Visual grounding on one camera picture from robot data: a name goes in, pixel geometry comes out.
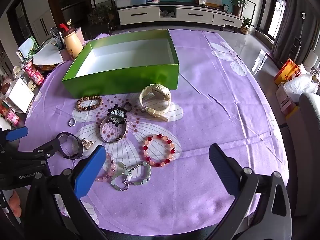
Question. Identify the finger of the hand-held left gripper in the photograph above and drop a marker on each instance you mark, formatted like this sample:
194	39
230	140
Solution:
41	150
16	133

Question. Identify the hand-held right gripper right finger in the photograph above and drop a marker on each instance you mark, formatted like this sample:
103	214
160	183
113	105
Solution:
222	168

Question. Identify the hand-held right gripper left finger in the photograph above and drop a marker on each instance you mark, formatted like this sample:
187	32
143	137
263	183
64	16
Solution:
90	172

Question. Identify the silver bangle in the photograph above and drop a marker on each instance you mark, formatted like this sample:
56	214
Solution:
101	130

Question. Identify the green cardboard box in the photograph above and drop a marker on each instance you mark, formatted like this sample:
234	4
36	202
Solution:
120	81

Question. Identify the person's left hand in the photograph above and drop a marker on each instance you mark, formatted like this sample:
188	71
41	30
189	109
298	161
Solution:
15	202

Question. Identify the pink jar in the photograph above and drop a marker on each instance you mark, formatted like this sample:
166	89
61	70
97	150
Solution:
12	116

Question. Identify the white box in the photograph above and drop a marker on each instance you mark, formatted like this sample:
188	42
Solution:
21	95

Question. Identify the pink snack can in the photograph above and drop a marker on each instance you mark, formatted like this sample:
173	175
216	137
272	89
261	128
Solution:
38	77
29	68

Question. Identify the purple floral tablecloth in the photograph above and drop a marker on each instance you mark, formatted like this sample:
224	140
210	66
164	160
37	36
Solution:
212	105

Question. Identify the white folded paper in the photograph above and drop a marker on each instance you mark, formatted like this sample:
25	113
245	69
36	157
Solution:
47	55

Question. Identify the green and white packet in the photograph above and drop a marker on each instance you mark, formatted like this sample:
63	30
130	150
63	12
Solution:
27	47

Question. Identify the grey chair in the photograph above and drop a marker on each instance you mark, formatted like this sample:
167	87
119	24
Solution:
310	142

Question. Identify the remote control holder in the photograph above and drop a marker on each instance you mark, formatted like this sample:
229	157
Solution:
57	38

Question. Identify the cream wrist watch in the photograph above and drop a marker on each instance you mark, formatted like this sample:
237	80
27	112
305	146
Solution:
157	88

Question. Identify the cream ceramic jar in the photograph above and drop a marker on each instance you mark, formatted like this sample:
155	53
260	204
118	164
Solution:
72	42

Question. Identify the white stool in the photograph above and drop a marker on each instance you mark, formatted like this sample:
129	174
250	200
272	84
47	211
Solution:
260	61

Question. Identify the white plastic bag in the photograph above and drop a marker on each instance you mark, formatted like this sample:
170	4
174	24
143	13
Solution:
300	85

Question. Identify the yellow paper bag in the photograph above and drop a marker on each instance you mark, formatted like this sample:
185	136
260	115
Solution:
285	71

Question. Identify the pink box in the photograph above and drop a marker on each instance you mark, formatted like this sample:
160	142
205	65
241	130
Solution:
79	35

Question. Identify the small potted plant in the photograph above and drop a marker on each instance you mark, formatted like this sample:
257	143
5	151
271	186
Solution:
246	26

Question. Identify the leafy plant on stand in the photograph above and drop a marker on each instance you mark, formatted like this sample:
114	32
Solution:
101	15

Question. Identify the upright mop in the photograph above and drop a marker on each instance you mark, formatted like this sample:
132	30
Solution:
300	35

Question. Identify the white tv cabinet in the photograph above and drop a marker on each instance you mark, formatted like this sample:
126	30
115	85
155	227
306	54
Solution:
192	13

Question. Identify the small round clock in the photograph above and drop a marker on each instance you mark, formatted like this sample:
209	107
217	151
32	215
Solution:
225	7

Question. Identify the tall potted plant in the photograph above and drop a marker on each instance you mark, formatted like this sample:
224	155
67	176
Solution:
237	5

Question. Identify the grey curtain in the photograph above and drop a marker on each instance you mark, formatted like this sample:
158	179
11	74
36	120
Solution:
287	17

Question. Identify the yellow box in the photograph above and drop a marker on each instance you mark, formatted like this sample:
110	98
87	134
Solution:
212	2

